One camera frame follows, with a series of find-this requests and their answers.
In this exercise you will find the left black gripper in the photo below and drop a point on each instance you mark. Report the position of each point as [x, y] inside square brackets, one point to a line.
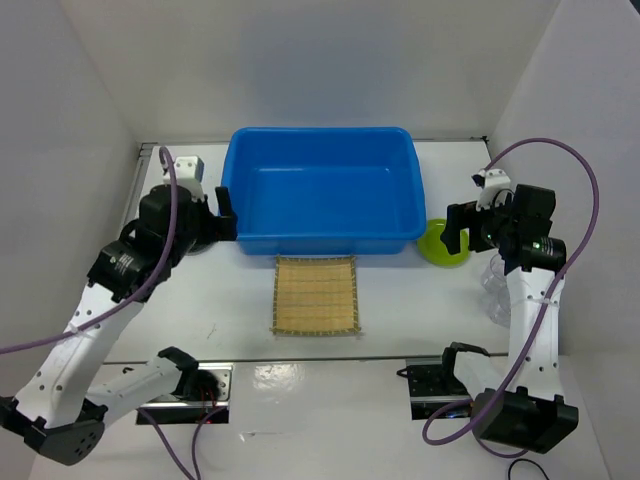
[219, 227]

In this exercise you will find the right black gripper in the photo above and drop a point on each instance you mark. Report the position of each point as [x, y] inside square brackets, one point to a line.
[465, 215]

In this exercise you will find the lime green plate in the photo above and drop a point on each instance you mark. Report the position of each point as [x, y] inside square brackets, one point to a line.
[434, 250]

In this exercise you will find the clear plastic cup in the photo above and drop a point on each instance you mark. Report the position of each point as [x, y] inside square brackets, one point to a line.
[499, 309]
[493, 278]

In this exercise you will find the square bamboo mat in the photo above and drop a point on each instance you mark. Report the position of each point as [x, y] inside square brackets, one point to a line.
[315, 297]

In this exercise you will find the black round plate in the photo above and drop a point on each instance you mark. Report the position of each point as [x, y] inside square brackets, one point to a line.
[198, 249]

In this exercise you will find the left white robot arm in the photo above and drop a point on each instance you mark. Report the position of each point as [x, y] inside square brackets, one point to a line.
[61, 413]

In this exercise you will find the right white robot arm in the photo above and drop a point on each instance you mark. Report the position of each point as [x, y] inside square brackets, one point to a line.
[524, 407]

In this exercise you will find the blue plastic bin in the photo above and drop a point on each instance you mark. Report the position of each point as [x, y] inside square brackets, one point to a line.
[325, 191]

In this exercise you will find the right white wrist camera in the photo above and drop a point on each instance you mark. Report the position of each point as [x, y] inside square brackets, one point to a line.
[491, 182]

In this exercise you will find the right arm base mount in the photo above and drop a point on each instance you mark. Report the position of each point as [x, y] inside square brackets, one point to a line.
[431, 388]

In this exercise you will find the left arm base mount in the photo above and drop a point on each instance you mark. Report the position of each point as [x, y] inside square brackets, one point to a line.
[209, 398]

